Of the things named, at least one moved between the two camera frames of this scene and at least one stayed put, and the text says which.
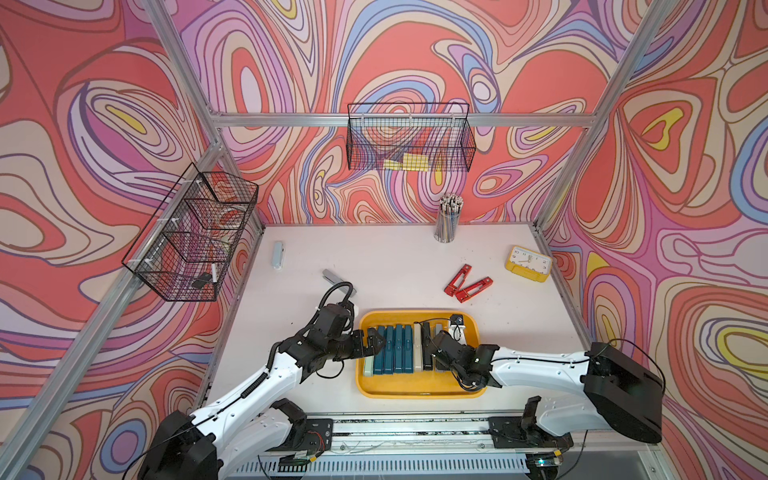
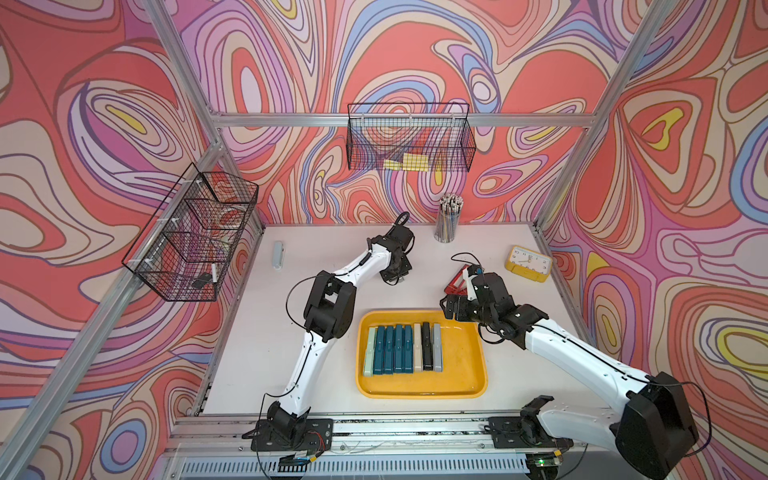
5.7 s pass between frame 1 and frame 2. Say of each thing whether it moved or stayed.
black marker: stayed
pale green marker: stayed
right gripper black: moved
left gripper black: moved
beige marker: stayed
